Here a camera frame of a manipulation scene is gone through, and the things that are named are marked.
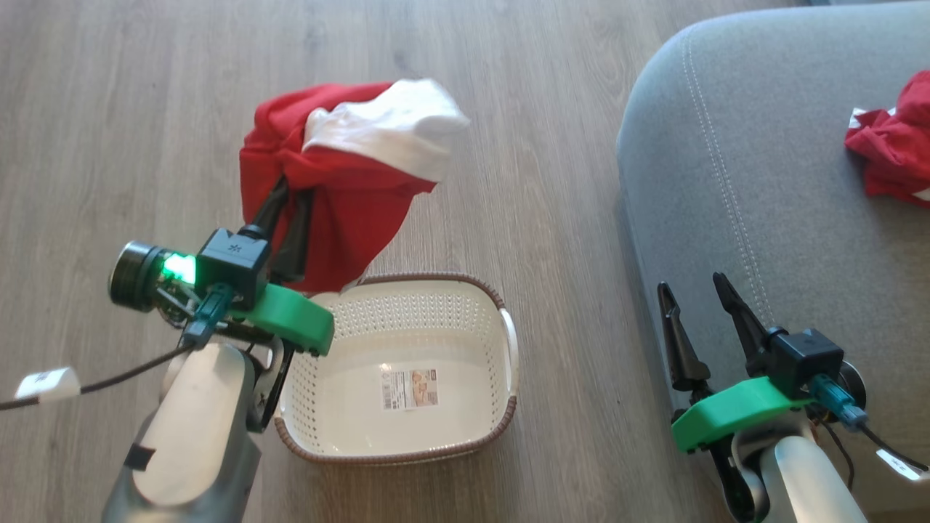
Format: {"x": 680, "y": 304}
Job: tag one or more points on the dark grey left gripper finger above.
{"x": 267, "y": 211}
{"x": 294, "y": 243}

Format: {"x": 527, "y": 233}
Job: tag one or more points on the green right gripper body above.
{"x": 734, "y": 414}

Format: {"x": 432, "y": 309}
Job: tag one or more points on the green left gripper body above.
{"x": 290, "y": 319}

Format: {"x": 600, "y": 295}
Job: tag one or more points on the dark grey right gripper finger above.
{"x": 679, "y": 341}
{"x": 741, "y": 319}

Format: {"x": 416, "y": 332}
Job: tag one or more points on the red garment with white panel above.
{"x": 349, "y": 203}

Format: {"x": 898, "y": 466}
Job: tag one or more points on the red garment with white stripes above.
{"x": 897, "y": 152}

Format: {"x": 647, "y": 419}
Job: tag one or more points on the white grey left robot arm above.
{"x": 189, "y": 436}

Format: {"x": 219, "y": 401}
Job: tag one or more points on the grey fabric sofa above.
{"x": 785, "y": 218}

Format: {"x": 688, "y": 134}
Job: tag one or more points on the printed basket label sticker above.
{"x": 409, "y": 388}

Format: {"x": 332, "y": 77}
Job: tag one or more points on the white woven-rim laundry basket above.
{"x": 407, "y": 436}

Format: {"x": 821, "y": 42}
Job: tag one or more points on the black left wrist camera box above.
{"x": 232, "y": 261}

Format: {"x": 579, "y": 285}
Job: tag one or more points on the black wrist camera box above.
{"x": 232, "y": 261}
{"x": 806, "y": 359}

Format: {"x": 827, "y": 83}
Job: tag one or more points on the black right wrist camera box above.
{"x": 806, "y": 359}

